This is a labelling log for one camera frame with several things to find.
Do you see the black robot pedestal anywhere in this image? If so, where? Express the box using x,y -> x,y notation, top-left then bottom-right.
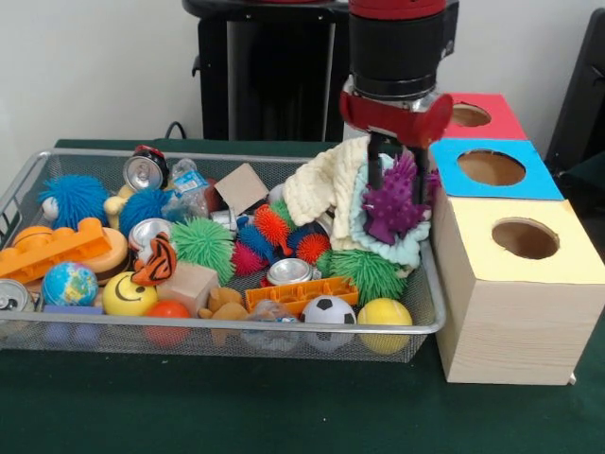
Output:
181,0 -> 354,143

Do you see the dark green tablecloth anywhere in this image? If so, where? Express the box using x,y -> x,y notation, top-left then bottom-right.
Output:
557,150 -> 605,221
0,137 -> 605,454

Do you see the green spiky rubber ball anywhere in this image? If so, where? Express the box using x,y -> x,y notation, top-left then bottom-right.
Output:
328,249 -> 410,308

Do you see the black chair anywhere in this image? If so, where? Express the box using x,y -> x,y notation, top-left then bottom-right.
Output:
545,8 -> 605,165

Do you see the mint waffle cloth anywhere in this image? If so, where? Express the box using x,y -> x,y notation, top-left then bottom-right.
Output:
352,155 -> 434,279

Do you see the long orange plastic brick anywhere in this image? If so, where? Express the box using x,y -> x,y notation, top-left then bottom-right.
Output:
0,217 -> 112,284

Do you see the shallow clear mesh bin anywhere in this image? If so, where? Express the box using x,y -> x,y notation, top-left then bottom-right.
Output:
0,148 -> 448,364

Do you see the cream waffle cloth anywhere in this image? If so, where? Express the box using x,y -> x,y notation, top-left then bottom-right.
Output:
283,136 -> 379,253

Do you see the wooden box with three holes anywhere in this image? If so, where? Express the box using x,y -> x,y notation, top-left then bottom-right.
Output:
427,93 -> 605,387

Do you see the purple spiky monster toy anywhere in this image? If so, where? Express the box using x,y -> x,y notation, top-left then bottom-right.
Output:
362,150 -> 441,246

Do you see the plain yellow ball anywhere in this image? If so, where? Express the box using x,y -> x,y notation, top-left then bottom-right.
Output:
356,297 -> 414,356

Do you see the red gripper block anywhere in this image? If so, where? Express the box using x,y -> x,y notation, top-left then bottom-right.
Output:
338,78 -> 455,207

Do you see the blue spiky rubber ball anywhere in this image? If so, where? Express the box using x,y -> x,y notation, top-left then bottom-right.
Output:
38,174 -> 111,232

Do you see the blue globe ball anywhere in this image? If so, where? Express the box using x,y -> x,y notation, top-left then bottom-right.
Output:
41,261 -> 99,307

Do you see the black and white soccer ball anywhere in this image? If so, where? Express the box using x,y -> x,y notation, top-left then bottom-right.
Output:
301,295 -> 357,352

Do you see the yellow smiley face ball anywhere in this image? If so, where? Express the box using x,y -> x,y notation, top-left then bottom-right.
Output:
102,271 -> 159,317

